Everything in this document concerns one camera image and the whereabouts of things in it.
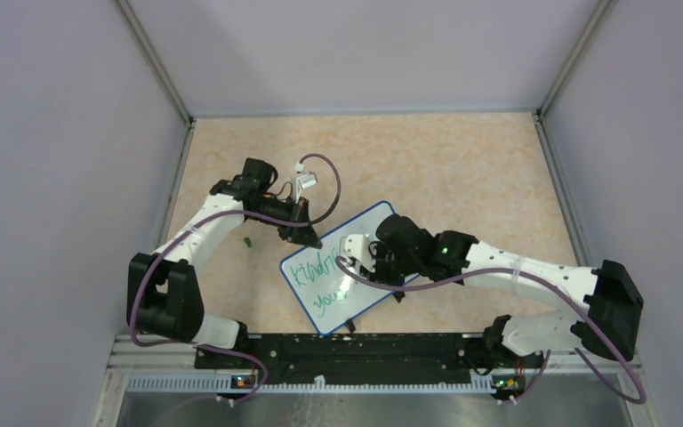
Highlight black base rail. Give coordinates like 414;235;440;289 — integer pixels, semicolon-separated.
194;333;542;385

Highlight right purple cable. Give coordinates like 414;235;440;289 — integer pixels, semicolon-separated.
335;254;649;407

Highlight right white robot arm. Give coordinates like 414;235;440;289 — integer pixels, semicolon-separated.
342;213;644;367

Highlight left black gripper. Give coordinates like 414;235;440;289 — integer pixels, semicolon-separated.
250;194;322;249

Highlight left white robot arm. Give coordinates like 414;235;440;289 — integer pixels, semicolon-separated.
126;158;323;368

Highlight blue-framed whiteboard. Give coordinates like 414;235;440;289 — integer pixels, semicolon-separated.
279;200;395;336

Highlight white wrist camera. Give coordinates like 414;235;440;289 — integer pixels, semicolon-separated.
291;162;318;202
339;234;375;277

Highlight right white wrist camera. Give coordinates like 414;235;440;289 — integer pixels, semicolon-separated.
339;234;375;277

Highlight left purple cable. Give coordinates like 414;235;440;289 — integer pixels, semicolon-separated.
129;153;342;407

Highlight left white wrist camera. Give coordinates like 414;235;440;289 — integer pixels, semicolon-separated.
291;162;318;202

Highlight purple cable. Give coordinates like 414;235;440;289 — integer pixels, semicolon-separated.
129;153;342;407
335;254;649;407

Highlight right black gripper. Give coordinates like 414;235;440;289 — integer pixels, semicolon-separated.
360;242;421;288

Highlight white cable duct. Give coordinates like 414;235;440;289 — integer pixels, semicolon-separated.
125;374;495;394

